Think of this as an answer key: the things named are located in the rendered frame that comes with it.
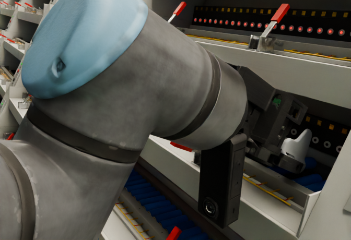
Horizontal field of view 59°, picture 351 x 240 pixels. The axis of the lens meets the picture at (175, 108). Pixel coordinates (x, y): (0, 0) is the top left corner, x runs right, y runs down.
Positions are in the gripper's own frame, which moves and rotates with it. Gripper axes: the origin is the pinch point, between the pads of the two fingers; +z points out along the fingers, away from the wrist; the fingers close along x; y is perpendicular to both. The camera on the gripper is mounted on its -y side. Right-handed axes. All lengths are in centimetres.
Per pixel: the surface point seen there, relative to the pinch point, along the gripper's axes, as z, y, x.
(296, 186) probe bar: -3.2, -2.0, -3.8
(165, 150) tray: -7.6, -6.5, 16.7
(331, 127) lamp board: 7.1, 8.2, -0.4
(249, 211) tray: -8.0, -7.0, -1.9
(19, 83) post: -3, -18, 122
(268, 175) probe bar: -3.7, -2.3, 0.1
